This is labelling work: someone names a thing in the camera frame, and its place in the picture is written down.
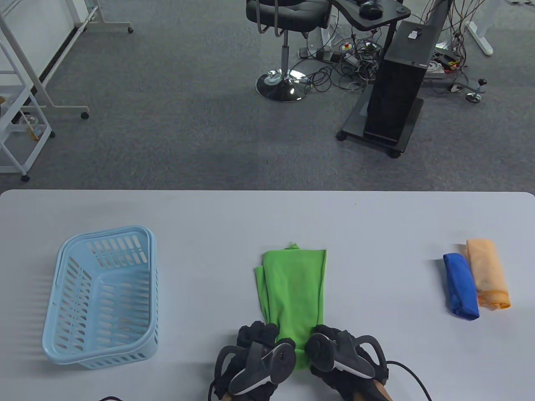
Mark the light blue plastic basket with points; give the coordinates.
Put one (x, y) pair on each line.
(62, 334)

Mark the orange rectangular towel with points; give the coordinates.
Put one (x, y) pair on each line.
(489, 267)

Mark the round white floor device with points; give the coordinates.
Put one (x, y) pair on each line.
(434, 69)

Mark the blue rectangular towel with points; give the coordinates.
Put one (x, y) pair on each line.
(462, 288)

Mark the black rolling base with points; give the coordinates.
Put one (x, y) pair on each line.
(355, 121)

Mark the black left hand controller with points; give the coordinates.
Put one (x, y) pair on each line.
(280, 361)

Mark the black swivel chair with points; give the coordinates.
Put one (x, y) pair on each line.
(288, 10)

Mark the white metal rack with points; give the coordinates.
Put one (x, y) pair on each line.
(12, 112)

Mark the black computer tower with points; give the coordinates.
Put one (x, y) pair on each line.
(397, 96)

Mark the person's right hand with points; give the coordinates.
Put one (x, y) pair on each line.
(347, 382)

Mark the black slanted post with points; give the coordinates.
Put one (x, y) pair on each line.
(434, 12)

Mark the white rolling whiteboard stand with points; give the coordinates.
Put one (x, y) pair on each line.
(25, 37)

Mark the chrome stand foot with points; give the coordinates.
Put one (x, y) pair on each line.
(473, 98)

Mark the black right hand controller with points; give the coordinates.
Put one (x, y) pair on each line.
(319, 351)

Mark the black hand controller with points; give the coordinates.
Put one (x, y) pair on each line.
(319, 351)
(280, 361)

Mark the green rectangular towel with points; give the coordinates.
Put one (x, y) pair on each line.
(292, 288)

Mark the person's left forearm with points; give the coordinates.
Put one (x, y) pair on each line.
(228, 397)

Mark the person's left hand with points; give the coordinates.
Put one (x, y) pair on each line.
(257, 332)

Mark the person's right forearm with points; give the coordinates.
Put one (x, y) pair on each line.
(382, 392)

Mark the small black side desk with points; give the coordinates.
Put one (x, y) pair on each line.
(384, 19)

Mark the black object on side desk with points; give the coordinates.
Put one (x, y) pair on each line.
(370, 8)

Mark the white desk leg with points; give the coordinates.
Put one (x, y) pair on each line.
(480, 39)

